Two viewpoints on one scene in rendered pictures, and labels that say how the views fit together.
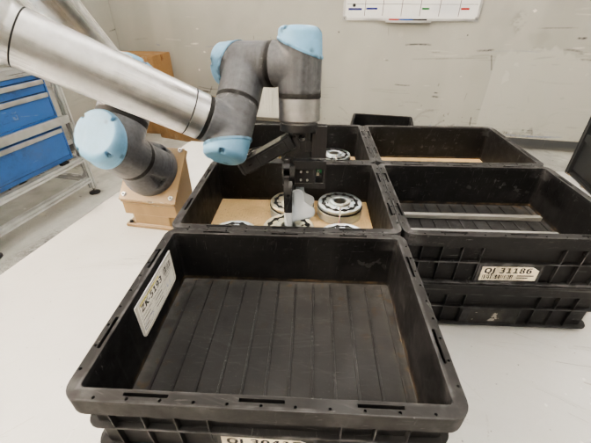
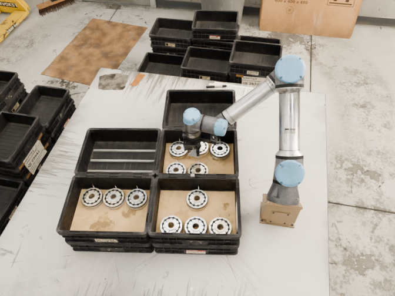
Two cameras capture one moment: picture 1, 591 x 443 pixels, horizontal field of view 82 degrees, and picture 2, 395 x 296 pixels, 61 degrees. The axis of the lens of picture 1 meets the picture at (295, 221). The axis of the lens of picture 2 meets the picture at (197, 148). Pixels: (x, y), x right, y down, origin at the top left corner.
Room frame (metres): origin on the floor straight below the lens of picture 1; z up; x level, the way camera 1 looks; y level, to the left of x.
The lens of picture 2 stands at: (1.64, 0.04, 2.28)
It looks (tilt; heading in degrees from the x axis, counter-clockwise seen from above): 52 degrees down; 182
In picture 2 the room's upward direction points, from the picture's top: 3 degrees counter-clockwise
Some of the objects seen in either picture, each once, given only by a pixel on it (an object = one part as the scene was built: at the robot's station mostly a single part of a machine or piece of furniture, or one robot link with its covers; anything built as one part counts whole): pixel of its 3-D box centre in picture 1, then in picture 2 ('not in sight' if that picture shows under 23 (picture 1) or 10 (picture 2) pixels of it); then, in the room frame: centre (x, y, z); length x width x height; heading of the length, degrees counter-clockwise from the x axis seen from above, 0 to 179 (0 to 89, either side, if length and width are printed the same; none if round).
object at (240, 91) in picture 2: not in sight; (230, 94); (-0.01, 0.23, 0.70); 0.33 x 0.23 x 0.01; 77
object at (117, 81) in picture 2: not in sight; (112, 81); (-0.19, -0.59, 0.71); 0.22 x 0.19 x 0.01; 77
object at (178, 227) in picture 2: (333, 155); (171, 225); (0.99, -0.12, 0.86); 0.10 x 0.10 x 0.01
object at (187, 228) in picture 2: not in sight; (196, 226); (0.99, -0.01, 0.86); 0.10 x 0.10 x 0.01
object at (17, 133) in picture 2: not in sight; (19, 154); (0.18, -1.29, 0.37); 0.40 x 0.30 x 0.45; 167
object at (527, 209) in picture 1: (478, 220); (121, 157); (0.60, -0.39, 0.87); 0.40 x 0.30 x 0.11; 87
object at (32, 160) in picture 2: not in sight; (35, 156); (0.23, -1.14, 0.41); 0.31 x 0.02 x 0.16; 167
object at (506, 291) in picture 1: (465, 259); not in sight; (0.60, -0.39, 0.76); 0.40 x 0.30 x 0.12; 87
